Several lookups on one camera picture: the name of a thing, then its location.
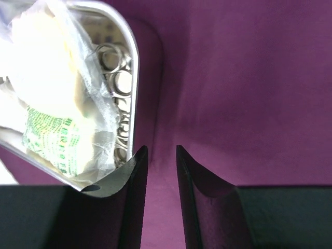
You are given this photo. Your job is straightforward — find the steel forceps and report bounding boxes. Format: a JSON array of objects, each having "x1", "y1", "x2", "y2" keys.
[{"x1": 95, "y1": 43, "x2": 132, "y2": 99}]

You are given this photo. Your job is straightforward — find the stainless steel instrument tray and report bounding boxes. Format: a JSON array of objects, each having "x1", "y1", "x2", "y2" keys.
[{"x1": 1, "y1": 1, "x2": 139, "y2": 191}]

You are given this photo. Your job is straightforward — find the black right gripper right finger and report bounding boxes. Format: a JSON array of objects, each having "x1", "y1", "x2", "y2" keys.
[{"x1": 176, "y1": 146, "x2": 331, "y2": 248}]

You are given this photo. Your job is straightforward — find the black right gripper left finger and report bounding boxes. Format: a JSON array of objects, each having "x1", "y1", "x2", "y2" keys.
[{"x1": 1, "y1": 146, "x2": 148, "y2": 248}]

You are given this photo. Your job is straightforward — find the beige bandage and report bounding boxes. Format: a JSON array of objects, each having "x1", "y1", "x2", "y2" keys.
[{"x1": 1, "y1": 1, "x2": 118, "y2": 130}]

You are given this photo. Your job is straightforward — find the green gauze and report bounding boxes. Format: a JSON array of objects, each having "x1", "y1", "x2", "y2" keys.
[{"x1": 22, "y1": 104, "x2": 116, "y2": 181}]

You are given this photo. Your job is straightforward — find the purple cloth drape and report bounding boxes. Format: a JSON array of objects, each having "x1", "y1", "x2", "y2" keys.
[{"x1": 1, "y1": 1, "x2": 331, "y2": 248}]

